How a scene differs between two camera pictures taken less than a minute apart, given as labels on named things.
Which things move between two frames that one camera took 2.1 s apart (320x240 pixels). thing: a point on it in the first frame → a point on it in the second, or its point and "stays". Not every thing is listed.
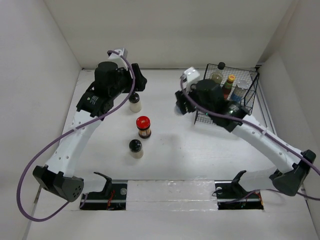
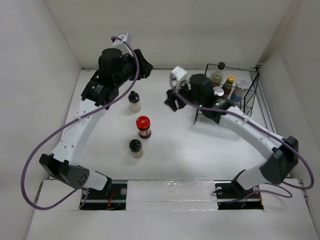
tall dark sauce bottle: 221,65 → 216,78
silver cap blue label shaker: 238,91 stays
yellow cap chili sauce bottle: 228,85 stays
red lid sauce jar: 143,123 stays
